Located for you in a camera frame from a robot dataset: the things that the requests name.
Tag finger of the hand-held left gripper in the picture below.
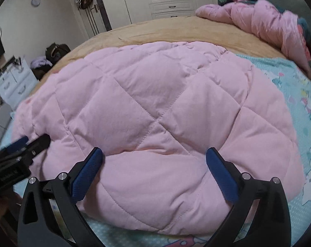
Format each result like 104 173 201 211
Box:
23 133 52 158
0 136 29 156

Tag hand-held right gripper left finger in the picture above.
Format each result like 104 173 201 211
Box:
18 147 106 247

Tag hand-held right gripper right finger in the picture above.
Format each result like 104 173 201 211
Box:
205 147 292 247

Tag pink quilted blanket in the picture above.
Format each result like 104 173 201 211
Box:
11 41 307 236

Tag purple clothes pile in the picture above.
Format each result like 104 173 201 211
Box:
30 58 53 70

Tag grey low cabinet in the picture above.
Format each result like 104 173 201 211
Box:
0 95 14 157

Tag white drawer chest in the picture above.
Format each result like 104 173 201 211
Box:
0 55 39 104

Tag black backpack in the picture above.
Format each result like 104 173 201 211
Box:
45 43 71 63

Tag blue cartoon printed blanket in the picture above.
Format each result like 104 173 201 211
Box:
1 54 311 247

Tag dark room door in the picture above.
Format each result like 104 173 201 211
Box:
68 0 113 40

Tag tan bed blanket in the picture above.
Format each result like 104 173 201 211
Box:
38 15 295 83

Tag pink duvet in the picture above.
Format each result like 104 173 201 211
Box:
195 0 311 81

